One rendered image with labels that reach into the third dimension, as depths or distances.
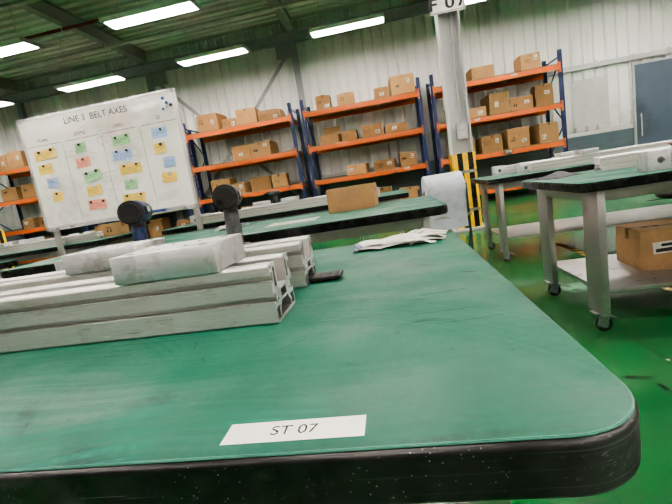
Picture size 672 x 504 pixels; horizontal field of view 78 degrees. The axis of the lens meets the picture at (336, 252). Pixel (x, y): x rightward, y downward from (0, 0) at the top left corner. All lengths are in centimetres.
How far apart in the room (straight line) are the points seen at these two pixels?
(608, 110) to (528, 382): 1196
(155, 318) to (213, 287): 10
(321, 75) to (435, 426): 1124
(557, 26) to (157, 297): 1187
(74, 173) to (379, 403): 414
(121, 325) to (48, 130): 389
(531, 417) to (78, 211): 423
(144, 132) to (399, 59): 835
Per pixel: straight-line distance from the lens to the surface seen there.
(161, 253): 62
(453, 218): 422
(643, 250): 281
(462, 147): 634
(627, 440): 35
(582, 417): 34
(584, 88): 1211
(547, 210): 292
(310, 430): 34
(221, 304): 62
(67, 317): 75
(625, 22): 1276
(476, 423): 32
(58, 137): 445
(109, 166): 416
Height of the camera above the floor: 96
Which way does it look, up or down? 9 degrees down
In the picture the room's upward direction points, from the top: 9 degrees counter-clockwise
